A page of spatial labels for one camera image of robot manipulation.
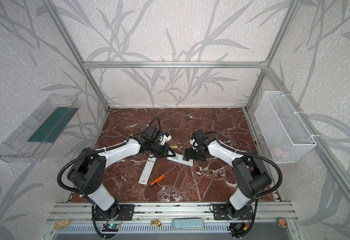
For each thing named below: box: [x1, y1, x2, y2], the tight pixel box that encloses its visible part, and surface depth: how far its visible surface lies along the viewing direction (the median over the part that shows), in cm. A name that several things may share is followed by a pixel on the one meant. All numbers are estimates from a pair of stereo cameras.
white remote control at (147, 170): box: [138, 157, 157, 185], surface depth 88 cm
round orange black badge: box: [277, 217, 288, 229], surface depth 72 cm
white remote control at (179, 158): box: [166, 150, 194, 167], surface depth 86 cm
